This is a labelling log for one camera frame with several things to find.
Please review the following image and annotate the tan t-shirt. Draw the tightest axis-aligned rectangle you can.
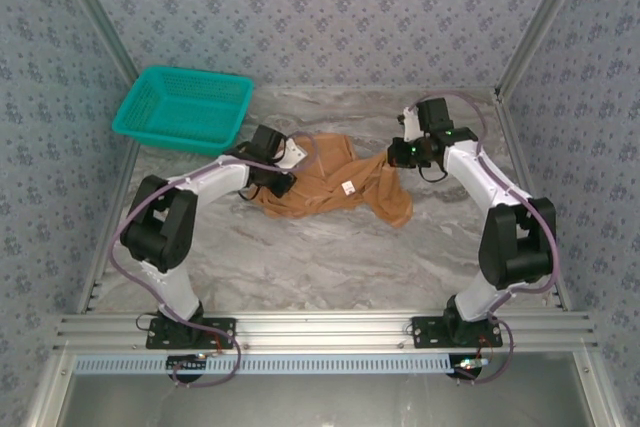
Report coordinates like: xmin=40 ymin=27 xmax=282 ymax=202
xmin=249 ymin=131 xmax=415 ymax=231

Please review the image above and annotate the teal plastic basket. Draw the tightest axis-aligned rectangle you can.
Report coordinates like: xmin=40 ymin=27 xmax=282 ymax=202
xmin=111 ymin=65 xmax=255 ymax=157

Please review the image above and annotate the small circuit board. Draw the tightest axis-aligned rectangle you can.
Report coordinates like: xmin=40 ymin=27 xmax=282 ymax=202
xmin=452 ymin=356 xmax=494 ymax=379

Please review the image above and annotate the grey metal lower panel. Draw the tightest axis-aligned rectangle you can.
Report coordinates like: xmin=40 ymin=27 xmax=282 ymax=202
xmin=24 ymin=350 xmax=621 ymax=427

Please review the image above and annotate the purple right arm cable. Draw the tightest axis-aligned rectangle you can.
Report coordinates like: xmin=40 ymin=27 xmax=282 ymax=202
xmin=405 ymin=90 xmax=560 ymax=386

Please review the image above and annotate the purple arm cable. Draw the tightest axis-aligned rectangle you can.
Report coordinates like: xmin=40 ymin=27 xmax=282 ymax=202
xmin=405 ymin=90 xmax=560 ymax=386
xmin=110 ymin=130 xmax=321 ymax=389

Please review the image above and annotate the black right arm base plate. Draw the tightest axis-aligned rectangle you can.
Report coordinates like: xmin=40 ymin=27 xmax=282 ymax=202
xmin=410 ymin=315 xmax=504 ymax=350

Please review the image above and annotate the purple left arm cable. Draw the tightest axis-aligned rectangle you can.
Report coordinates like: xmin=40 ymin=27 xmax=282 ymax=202
xmin=110 ymin=130 xmax=321 ymax=389

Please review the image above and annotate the aluminium mounting rail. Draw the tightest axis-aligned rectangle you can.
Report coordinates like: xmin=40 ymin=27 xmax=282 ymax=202
xmin=54 ymin=311 xmax=599 ymax=352

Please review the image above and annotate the aluminium frame post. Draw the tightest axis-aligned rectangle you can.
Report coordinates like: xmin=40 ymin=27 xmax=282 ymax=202
xmin=493 ymin=0 xmax=599 ymax=98
xmin=49 ymin=0 xmax=141 ymax=83

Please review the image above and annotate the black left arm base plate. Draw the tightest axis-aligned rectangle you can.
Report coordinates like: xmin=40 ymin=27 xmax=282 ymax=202
xmin=145 ymin=316 xmax=237 ymax=351

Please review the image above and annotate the light blue slotted cable duct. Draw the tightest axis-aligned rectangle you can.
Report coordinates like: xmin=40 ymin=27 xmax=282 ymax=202
xmin=74 ymin=352 xmax=494 ymax=377

